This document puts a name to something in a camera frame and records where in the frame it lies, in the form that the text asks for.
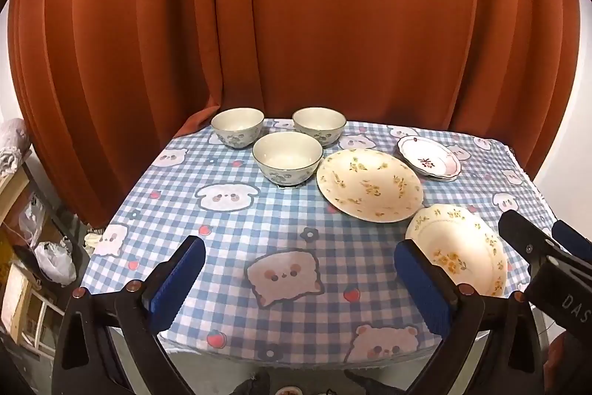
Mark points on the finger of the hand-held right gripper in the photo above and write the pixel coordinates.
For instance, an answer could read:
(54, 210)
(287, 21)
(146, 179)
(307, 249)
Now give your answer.
(571, 240)
(525, 235)

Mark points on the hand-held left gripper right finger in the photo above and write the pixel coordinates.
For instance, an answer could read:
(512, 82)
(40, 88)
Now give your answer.
(421, 284)

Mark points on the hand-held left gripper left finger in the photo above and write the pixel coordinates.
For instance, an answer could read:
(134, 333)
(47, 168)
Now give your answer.
(180, 279)

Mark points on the large yellow floral plate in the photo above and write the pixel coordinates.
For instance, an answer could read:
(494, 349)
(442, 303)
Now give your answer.
(370, 186)

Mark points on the red patterned scalloped plate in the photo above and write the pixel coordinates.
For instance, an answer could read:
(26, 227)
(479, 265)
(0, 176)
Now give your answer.
(428, 159)

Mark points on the white floral ceramic bowl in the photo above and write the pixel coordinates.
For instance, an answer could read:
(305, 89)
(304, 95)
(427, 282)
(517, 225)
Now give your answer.
(236, 121)
(286, 153)
(319, 121)

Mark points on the blue checked bear tablecloth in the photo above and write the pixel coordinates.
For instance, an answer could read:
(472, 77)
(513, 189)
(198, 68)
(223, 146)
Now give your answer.
(231, 237)

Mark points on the white plastic bag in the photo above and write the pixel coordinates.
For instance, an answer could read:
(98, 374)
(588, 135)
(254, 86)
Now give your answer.
(55, 261)

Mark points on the clear plastic bag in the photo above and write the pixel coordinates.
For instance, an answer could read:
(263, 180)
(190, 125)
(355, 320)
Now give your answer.
(34, 214)

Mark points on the wooden shelf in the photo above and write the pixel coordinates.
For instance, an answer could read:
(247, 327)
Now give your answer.
(14, 189)

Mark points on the grey cloth bundle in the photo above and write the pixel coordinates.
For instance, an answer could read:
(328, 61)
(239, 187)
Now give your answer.
(14, 140)

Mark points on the orange curtain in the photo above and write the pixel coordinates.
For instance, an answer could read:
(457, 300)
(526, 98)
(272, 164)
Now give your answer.
(323, 6)

